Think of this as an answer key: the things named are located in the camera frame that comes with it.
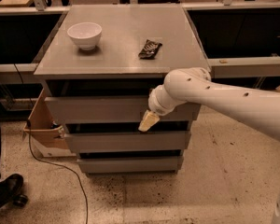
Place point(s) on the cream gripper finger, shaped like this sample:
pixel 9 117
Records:
pixel 149 119

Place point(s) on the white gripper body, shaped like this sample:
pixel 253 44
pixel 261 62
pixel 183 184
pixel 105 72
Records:
pixel 154 104

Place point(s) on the grey top drawer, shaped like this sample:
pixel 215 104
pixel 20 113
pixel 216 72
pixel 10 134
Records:
pixel 110 109

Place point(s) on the grey drawer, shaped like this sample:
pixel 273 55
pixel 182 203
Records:
pixel 110 109
pixel 130 165
pixel 117 142

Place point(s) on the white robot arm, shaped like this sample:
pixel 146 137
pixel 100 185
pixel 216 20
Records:
pixel 256 109

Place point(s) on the grey middle drawer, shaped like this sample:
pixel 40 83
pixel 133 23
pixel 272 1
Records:
pixel 117 142

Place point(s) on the grey bottom drawer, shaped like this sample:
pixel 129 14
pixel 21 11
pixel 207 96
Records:
pixel 130 165

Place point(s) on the grey drawer cabinet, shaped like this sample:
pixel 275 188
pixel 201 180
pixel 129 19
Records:
pixel 179 120

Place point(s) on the dark snack wrapper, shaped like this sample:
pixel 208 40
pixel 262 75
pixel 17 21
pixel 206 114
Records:
pixel 149 50

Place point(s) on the white bowl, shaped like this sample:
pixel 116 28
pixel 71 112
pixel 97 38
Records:
pixel 85 35

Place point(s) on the cardboard box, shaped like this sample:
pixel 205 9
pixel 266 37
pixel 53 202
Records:
pixel 47 135

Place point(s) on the black caster wheel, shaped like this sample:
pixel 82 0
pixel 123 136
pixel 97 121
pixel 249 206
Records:
pixel 20 200

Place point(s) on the black shoe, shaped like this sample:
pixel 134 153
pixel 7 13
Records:
pixel 9 188

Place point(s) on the grey metal rail frame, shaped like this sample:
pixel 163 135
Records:
pixel 249 66

